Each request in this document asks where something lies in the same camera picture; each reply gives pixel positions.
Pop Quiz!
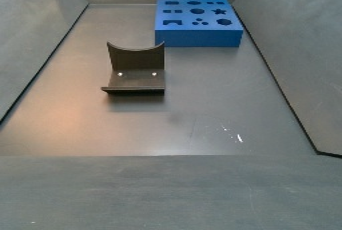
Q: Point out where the black curved holder stand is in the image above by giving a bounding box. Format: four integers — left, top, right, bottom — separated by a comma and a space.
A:
102, 43, 166, 94

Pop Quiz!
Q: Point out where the blue shape sorter block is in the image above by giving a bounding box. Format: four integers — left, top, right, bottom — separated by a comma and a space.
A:
155, 0, 243, 47

